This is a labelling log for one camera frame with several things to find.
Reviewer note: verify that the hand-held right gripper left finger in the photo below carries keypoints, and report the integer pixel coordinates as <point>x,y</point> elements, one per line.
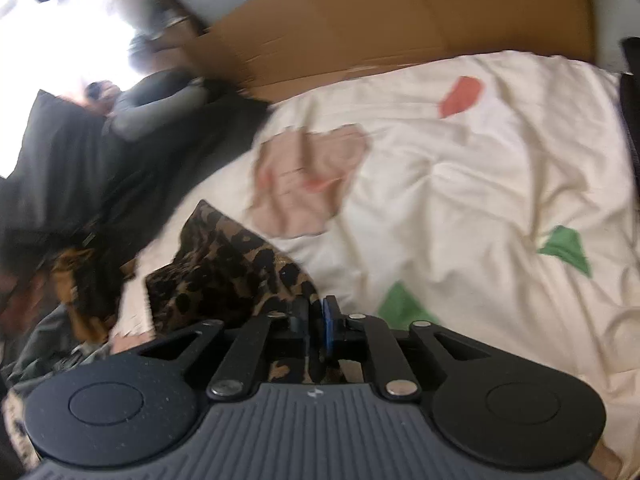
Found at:
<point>300,322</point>

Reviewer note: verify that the leopard print skirt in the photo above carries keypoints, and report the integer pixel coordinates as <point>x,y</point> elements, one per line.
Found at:
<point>225,270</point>

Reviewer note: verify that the black clothes pile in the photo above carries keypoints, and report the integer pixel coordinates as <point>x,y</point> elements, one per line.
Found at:
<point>631,125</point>

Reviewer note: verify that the brown cardboard panel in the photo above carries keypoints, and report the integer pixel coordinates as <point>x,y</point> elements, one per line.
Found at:
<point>400,20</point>

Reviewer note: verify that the dark grey garment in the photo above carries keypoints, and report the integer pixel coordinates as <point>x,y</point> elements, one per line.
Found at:
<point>35,345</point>

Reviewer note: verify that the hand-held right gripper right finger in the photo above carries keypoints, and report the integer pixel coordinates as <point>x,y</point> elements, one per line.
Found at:
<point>330,325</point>

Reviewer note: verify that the black garment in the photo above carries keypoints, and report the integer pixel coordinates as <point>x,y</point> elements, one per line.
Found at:
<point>75,175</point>

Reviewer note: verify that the white printed blanket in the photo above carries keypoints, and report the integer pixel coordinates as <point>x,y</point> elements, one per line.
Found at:
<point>450,185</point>

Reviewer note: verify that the brown garment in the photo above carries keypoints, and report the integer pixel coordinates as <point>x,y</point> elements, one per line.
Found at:
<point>70,275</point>

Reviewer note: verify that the person in grey sleeves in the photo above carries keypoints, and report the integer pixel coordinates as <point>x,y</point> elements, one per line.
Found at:
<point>145,115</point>

